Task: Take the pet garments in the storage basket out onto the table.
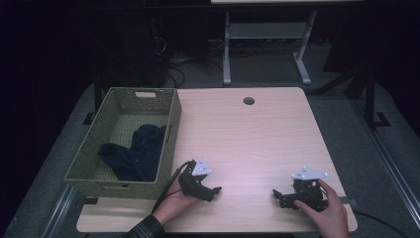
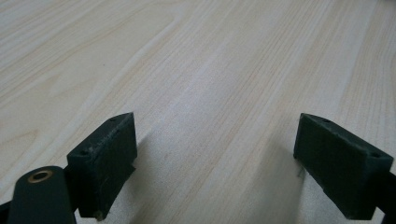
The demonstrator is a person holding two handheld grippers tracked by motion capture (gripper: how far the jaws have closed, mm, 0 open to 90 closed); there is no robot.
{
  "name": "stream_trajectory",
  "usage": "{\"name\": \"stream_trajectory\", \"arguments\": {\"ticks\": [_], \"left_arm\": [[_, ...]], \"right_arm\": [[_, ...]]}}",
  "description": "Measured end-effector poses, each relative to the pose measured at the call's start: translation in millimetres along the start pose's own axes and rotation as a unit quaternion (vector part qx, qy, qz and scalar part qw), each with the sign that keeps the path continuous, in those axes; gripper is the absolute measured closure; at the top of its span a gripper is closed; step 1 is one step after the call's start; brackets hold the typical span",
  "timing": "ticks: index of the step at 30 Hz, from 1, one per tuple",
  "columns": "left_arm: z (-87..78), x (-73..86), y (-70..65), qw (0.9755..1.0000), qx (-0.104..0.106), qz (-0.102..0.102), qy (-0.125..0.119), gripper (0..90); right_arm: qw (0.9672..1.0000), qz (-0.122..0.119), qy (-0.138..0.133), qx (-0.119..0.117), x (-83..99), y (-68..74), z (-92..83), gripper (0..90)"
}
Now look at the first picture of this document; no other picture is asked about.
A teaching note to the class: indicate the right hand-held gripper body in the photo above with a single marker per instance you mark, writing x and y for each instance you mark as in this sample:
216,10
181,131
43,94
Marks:
308,188

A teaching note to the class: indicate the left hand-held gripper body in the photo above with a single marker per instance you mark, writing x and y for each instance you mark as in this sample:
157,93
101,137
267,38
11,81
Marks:
191,183

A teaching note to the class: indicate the person's left hand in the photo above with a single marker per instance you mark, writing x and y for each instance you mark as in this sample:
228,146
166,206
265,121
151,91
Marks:
171,205

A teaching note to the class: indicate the person's right hand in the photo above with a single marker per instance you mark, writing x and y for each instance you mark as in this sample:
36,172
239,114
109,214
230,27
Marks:
332,218

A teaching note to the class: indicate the dark cloth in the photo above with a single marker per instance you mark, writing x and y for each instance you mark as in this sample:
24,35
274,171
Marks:
138,158

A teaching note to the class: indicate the green woven basket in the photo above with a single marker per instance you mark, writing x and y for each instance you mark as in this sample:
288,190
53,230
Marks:
99,139

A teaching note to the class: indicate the black floor stand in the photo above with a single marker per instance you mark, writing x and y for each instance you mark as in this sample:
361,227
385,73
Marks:
97,95
369,99

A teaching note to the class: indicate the grey metal stand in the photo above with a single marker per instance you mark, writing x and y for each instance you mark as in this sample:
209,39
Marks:
264,30

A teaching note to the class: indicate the metal floor rail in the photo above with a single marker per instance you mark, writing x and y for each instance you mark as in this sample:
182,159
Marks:
59,211
386,165

